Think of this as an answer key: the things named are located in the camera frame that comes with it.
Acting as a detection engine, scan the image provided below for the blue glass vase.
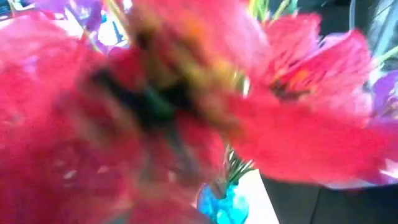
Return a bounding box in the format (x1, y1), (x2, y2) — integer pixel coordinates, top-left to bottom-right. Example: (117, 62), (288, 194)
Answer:
(197, 182), (249, 224)

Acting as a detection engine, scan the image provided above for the purple artificial flower bunch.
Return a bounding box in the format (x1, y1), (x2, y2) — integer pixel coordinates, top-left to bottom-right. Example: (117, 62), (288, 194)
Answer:
(30, 0), (103, 32)
(369, 70), (398, 121)

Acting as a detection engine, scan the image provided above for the red artificial flower bunch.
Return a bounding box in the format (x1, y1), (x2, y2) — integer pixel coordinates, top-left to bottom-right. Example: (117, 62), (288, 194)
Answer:
(0, 0), (271, 224)
(229, 12), (398, 187)

